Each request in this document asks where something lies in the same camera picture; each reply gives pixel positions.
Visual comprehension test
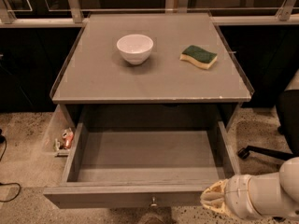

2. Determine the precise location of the black office chair base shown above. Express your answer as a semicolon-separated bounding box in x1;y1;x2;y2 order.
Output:
237;90;299;161

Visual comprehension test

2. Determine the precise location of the black floor cable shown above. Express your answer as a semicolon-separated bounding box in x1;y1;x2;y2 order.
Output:
0;128;22;203

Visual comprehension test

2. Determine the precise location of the grey cabinet with top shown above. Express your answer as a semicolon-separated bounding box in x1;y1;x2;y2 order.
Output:
50;12;255;133

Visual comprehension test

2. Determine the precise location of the metal drawer knob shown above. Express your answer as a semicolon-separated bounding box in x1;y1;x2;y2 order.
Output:
149;197;158;207

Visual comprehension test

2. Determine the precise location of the metal window frame rail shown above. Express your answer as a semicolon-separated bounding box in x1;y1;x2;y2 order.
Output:
0;0;299;27

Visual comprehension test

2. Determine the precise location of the grey top drawer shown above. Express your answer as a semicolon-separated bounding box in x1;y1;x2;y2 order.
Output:
43;104;242;210

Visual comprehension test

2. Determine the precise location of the orange red small object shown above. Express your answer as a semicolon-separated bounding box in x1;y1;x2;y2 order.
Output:
63;128;74;149

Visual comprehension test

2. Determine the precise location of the green and yellow sponge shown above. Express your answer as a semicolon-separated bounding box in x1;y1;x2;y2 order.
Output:
179;45;218;70

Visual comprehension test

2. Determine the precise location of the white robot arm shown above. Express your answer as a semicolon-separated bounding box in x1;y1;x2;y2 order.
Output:
200;158;299;221

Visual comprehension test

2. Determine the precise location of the white ceramic bowl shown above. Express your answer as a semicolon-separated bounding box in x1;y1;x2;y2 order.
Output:
117;35;153;65

